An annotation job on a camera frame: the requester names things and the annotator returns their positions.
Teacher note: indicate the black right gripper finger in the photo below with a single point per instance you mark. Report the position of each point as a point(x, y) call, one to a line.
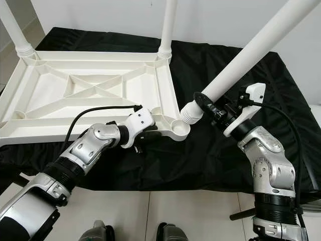
point(205, 102)

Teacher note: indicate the white plastic table leg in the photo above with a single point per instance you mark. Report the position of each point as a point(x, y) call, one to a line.
point(246, 65)
point(15, 30)
point(168, 25)

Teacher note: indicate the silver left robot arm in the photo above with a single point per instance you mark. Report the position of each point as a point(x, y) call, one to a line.
point(90, 148)

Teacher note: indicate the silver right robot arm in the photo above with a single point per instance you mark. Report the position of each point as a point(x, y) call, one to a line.
point(273, 170)

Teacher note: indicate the black table cloth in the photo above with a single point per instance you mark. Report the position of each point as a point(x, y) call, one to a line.
point(205, 160)

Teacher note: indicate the grey right robot foot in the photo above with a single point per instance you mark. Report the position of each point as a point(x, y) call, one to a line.
point(173, 233)

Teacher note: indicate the grey robot foot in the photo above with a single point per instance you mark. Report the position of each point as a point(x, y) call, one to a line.
point(173, 233)
point(99, 232)

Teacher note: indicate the grey left robot foot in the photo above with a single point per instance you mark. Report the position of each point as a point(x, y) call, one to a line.
point(99, 232)

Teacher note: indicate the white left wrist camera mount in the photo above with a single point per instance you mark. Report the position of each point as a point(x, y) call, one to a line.
point(138, 120)

